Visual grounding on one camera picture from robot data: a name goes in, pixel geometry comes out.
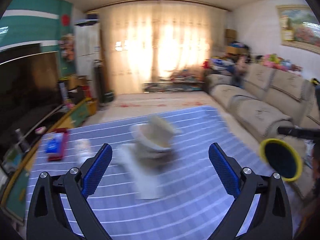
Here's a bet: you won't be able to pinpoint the small white bottle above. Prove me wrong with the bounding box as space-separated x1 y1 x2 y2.
74 139 94 165

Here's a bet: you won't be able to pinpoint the white patterned tissue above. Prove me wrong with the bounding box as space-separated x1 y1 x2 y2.
117 144 163 200

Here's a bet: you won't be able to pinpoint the white paper cup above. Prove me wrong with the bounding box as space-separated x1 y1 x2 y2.
130 123 172 159
146 115 182 148

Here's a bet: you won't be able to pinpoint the black bin with yellow rim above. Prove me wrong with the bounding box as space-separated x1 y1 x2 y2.
259 138 303 182

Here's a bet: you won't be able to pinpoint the beige sofa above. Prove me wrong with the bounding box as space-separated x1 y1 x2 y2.
204 62 320 201

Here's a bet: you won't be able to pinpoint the red tissue pack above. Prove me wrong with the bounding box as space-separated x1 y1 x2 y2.
44 128 69 162

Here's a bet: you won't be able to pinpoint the blue checked tablecloth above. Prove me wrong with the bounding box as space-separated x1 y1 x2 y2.
26 106 273 239

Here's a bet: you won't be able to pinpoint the plush toy pile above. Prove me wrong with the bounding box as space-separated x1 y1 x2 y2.
255 54 303 73

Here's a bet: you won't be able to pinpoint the framed flower painting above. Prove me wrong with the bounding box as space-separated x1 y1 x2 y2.
277 5 319 54

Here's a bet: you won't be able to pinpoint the cardboard boxes stack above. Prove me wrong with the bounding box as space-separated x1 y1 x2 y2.
225 29 248 55

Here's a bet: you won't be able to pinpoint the black television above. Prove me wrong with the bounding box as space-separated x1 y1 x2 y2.
1 51 62 154

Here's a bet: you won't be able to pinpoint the glass coffee table with clutter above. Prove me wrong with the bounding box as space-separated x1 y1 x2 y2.
143 69 204 93

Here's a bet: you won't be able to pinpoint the black tower fan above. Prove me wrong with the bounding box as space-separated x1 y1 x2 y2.
93 60 106 104

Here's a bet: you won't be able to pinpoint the artificial flower bouquet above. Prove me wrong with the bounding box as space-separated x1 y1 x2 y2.
59 34 75 62

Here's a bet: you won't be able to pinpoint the white air conditioner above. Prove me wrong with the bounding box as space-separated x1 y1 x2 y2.
73 21 101 79

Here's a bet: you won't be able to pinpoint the cream curtains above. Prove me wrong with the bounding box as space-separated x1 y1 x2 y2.
98 0 227 94

